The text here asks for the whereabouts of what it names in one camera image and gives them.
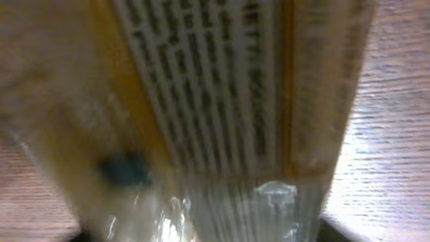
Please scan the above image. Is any orange spaghetti package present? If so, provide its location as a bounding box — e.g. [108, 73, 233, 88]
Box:
[1, 0, 376, 241]

